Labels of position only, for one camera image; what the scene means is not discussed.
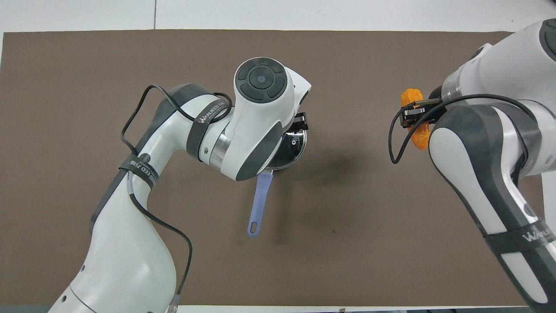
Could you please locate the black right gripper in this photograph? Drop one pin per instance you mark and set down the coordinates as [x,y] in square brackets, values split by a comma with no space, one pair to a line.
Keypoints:
[435,108]

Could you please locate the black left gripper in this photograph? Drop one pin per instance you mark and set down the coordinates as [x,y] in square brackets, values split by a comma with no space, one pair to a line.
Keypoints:
[301,121]

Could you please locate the orange toy corn cob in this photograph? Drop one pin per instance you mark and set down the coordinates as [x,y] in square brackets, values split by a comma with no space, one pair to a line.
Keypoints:
[421,137]

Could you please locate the glass lid with purple knob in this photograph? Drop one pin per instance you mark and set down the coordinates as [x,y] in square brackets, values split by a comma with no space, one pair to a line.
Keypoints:
[292,150]

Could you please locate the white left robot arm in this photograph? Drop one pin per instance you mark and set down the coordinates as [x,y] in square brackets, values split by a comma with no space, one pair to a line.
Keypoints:
[130,261]

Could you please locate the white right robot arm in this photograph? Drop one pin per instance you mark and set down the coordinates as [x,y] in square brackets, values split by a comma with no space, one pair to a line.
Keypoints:
[478,182]

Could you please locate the brown table mat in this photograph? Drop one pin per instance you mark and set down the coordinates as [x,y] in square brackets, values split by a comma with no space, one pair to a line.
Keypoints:
[347,226]

